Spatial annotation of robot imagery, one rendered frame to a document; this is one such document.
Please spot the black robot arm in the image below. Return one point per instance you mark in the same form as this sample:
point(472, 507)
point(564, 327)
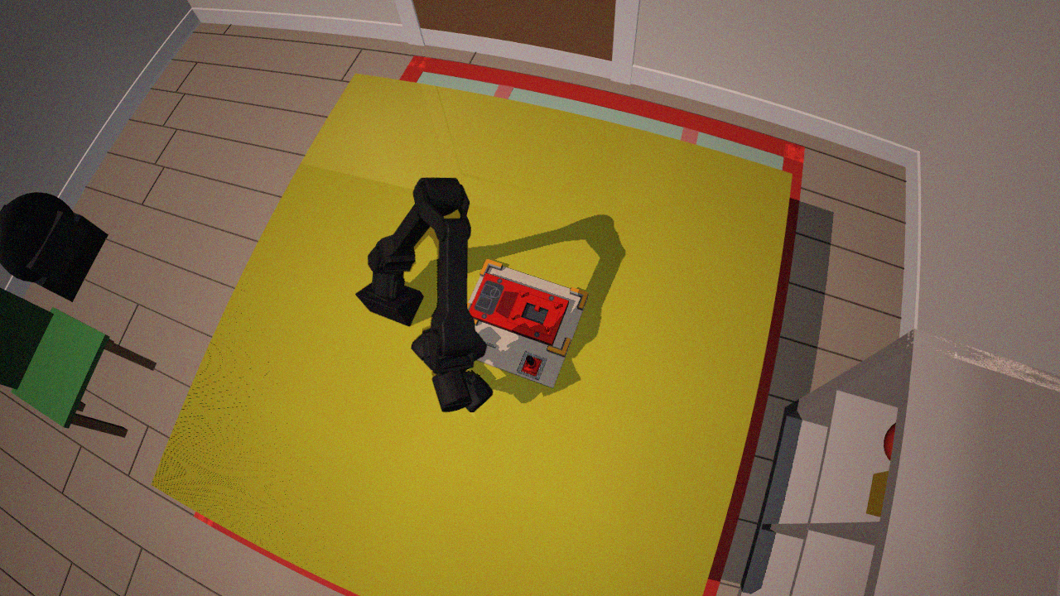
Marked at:
point(452, 326)

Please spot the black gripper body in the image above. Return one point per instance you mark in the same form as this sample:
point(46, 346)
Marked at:
point(479, 390)

